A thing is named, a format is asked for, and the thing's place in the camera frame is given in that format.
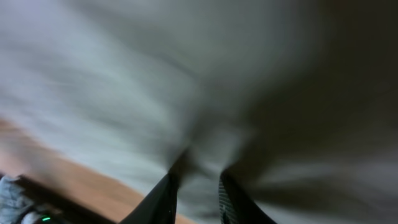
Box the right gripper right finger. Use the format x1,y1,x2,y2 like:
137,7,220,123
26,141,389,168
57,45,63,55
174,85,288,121
218,171,276,224

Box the folded blue denim jeans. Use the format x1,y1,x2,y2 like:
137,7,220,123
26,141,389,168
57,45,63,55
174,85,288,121
1,175,41,224

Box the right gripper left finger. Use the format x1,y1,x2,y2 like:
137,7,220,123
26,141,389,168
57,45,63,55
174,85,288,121
119,149,188,224

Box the grey cotton shorts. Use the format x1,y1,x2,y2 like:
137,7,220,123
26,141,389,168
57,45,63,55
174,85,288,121
1,1,397,223

